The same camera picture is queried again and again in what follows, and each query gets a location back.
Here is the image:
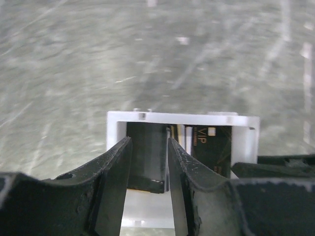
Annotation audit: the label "white card tray box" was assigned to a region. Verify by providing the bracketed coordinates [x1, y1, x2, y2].
[106, 111, 260, 229]

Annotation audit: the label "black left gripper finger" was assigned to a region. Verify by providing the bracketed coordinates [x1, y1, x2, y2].
[0, 137, 132, 236]

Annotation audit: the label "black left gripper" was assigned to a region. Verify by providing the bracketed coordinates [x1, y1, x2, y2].
[170, 139, 315, 236]

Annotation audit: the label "black cards in tray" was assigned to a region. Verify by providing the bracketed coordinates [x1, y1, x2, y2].
[169, 124, 232, 178]

